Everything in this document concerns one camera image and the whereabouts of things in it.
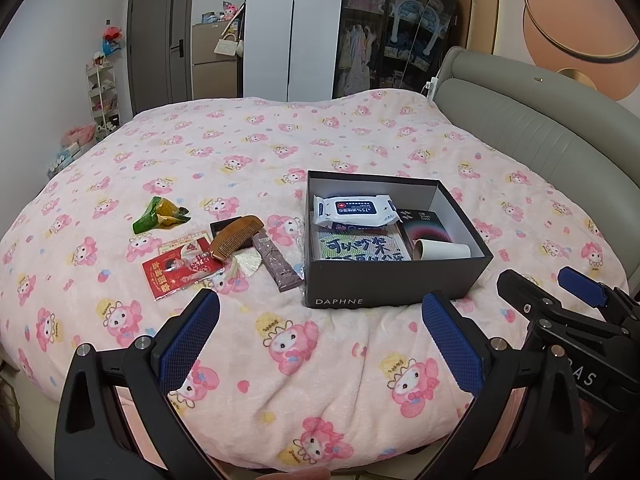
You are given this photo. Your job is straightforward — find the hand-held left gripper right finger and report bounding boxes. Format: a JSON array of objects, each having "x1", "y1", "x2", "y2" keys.
[{"x1": 415, "y1": 290, "x2": 590, "y2": 480}]

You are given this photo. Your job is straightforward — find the pink floor item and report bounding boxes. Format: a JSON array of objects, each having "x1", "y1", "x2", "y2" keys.
[{"x1": 62, "y1": 124, "x2": 97, "y2": 146}]

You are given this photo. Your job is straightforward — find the black box with pink swirl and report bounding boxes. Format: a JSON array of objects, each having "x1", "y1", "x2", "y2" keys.
[{"x1": 395, "y1": 207, "x2": 458, "y2": 251}]

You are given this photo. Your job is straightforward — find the wooden comb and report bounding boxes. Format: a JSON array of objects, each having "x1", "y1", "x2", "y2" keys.
[{"x1": 209, "y1": 215, "x2": 266, "y2": 279}]

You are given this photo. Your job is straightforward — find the dark grey door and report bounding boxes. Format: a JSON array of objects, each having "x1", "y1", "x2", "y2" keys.
[{"x1": 127, "y1": 0, "x2": 196, "y2": 116}]

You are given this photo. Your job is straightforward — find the white shelf rack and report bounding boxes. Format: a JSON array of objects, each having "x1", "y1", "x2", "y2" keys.
[{"x1": 86, "y1": 57, "x2": 123, "y2": 141}]

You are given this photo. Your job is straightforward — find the grey padded headboard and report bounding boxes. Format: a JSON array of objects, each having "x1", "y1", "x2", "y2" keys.
[{"x1": 432, "y1": 46, "x2": 640, "y2": 291}]

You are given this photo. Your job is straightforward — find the cream card with red print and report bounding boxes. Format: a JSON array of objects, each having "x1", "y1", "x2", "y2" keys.
[{"x1": 159, "y1": 230, "x2": 211, "y2": 261}]

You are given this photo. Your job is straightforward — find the small boxes on floor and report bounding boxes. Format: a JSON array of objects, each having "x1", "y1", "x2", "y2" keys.
[{"x1": 47, "y1": 142, "x2": 83, "y2": 176}]

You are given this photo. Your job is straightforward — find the small black box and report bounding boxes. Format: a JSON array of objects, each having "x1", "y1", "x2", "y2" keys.
[{"x1": 209, "y1": 218, "x2": 266, "y2": 251}]

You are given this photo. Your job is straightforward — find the dark glass cabinet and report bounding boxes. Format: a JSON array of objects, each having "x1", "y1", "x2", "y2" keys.
[{"x1": 332, "y1": 0, "x2": 433, "y2": 101}]

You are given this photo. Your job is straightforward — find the beige cabinet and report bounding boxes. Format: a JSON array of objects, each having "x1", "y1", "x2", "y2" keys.
[{"x1": 191, "y1": 22, "x2": 246, "y2": 103}]

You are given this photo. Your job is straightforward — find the green snack wrapper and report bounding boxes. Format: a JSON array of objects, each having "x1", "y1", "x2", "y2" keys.
[{"x1": 131, "y1": 196, "x2": 192, "y2": 234}]

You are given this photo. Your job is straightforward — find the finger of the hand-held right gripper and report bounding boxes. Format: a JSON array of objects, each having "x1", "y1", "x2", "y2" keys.
[
  {"x1": 556, "y1": 265, "x2": 640, "y2": 322},
  {"x1": 496, "y1": 269, "x2": 627, "y2": 357}
]

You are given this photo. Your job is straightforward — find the black shoe box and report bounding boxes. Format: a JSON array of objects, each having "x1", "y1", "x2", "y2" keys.
[{"x1": 302, "y1": 170, "x2": 495, "y2": 309}]

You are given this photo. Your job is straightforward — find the pink printed blanket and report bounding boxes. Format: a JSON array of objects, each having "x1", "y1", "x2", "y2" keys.
[{"x1": 0, "y1": 87, "x2": 631, "y2": 471}]

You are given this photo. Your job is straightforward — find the white wet wipes pack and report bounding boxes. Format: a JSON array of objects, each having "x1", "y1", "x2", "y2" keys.
[{"x1": 312, "y1": 194, "x2": 401, "y2": 231}]

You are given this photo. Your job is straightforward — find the patterned packet with script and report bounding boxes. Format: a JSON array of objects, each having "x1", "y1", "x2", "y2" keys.
[{"x1": 310, "y1": 225, "x2": 412, "y2": 262}]

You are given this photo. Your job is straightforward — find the red packet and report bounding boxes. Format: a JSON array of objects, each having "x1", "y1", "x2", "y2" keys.
[{"x1": 141, "y1": 247, "x2": 226, "y2": 302}]

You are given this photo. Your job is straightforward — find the round wall decoration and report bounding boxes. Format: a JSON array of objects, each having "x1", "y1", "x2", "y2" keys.
[{"x1": 522, "y1": 0, "x2": 640, "y2": 103}]

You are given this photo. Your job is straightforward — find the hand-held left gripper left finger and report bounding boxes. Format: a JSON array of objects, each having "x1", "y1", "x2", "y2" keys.
[{"x1": 54, "y1": 288, "x2": 236, "y2": 480}]

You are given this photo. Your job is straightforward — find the black skateboard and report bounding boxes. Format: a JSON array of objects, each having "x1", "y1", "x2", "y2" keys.
[{"x1": 407, "y1": 0, "x2": 458, "y2": 93}]

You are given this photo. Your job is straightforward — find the hanging light clothes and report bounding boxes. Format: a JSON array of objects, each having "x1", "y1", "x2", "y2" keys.
[{"x1": 340, "y1": 22, "x2": 381, "y2": 91}]

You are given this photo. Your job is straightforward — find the white handbag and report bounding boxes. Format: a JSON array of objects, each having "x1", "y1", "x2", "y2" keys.
[{"x1": 214, "y1": 32, "x2": 240, "y2": 57}]

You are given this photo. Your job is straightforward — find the white wardrobe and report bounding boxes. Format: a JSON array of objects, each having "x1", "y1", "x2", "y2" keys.
[{"x1": 242, "y1": 0, "x2": 348, "y2": 103}]

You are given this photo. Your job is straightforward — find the blue plush toy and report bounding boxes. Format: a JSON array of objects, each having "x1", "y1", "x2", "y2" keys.
[{"x1": 389, "y1": 0, "x2": 421, "y2": 56}]

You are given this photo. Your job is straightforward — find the brown tube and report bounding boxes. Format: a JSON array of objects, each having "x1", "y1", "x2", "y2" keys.
[{"x1": 251, "y1": 233, "x2": 306, "y2": 293}]

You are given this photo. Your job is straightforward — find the red and blue bouquet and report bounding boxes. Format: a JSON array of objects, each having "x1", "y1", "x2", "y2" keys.
[{"x1": 101, "y1": 24, "x2": 123, "y2": 56}]

